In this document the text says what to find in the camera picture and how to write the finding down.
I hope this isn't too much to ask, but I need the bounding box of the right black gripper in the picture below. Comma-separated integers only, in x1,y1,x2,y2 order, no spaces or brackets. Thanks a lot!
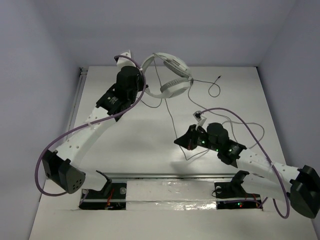
174,124,220,152

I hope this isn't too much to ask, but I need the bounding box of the white over-ear headphones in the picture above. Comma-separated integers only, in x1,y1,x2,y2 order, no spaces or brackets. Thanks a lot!
141,52,194,99

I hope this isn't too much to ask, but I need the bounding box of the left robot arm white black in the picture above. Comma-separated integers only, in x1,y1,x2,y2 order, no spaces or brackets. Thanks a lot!
34,66,146,195

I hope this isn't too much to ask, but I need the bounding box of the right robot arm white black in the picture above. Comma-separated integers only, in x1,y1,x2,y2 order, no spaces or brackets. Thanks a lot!
174,122,320,219

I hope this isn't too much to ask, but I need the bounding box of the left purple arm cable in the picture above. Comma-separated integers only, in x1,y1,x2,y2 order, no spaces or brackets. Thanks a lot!
36,55,146,197

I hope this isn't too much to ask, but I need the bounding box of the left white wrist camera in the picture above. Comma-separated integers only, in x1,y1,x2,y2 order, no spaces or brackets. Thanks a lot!
114,49,132,68

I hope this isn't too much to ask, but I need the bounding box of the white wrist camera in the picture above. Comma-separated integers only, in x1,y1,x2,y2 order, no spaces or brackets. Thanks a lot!
114,49,132,68
193,110,207,130

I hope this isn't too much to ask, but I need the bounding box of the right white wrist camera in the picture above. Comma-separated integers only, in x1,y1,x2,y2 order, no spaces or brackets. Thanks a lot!
193,110,207,130

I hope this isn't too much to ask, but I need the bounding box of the aluminium front rail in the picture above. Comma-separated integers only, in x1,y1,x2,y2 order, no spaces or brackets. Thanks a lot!
99,171,251,203

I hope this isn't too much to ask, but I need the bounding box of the aluminium side rail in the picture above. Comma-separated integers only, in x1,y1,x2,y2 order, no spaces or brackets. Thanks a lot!
65,67,89,132

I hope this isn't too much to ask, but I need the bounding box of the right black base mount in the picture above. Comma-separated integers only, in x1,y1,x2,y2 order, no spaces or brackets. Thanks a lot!
211,182,264,210

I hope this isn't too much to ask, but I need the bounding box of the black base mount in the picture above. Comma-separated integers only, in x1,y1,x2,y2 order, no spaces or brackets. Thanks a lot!
211,182,264,210
78,182,127,211

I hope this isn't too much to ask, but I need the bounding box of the thin black audio cable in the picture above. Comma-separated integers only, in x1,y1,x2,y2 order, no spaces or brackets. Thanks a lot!
208,75,222,98

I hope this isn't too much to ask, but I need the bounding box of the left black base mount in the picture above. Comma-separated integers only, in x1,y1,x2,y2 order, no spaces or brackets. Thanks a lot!
78,182,127,211

